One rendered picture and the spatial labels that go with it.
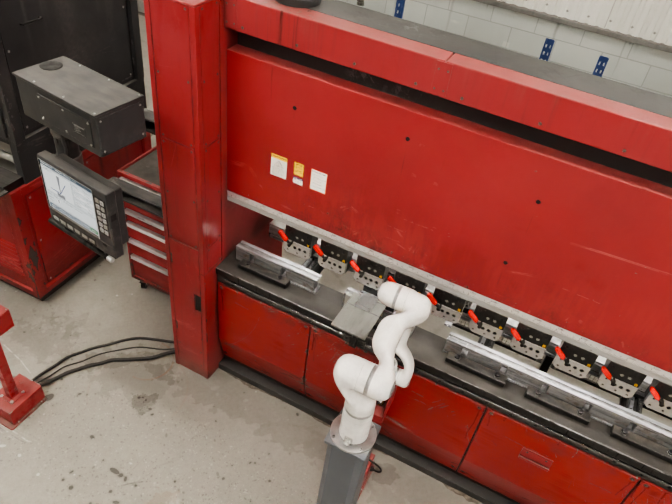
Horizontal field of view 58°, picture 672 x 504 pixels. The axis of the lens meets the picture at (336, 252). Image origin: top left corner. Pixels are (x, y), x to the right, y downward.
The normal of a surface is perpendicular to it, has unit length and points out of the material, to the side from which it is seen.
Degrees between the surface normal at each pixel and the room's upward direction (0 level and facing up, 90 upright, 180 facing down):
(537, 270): 90
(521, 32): 90
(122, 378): 0
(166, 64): 90
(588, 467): 90
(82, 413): 0
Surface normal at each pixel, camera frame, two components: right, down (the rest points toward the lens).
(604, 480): -0.45, 0.54
